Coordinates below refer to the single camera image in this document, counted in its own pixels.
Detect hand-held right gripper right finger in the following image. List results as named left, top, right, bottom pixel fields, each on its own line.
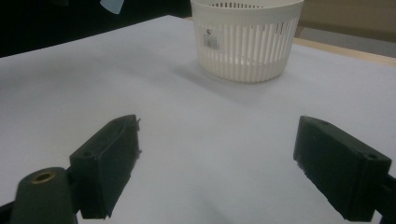
left=292, top=115, right=393, bottom=223

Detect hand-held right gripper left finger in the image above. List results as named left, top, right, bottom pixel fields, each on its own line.
left=68, top=114, right=142, bottom=220

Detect white plastic basket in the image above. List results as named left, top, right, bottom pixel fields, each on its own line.
left=190, top=0, right=305, bottom=84

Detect white table cover sheet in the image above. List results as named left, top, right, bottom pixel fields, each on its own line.
left=0, top=14, right=396, bottom=224

